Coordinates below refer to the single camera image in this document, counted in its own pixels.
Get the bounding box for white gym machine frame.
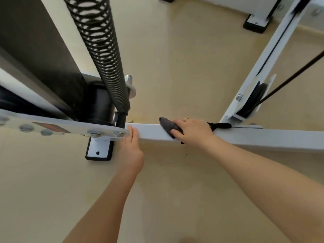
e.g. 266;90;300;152
0;0;324;162

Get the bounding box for black steel machine cable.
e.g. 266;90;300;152
249;51;324;112

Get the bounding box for person's left forearm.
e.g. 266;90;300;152
62;169;142;243

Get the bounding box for person's right forearm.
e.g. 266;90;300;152
205;135;324;243

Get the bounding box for person's right hand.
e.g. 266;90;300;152
169;118;219;150

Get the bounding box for dark grey cleaning cloth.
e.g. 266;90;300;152
159;116;232;145

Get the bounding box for black red arrow sticker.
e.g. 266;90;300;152
32;121;72;134

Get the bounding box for person's left hand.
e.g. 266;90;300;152
118;125;146;176

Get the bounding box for metal coil spring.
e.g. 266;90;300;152
62;0;132;114

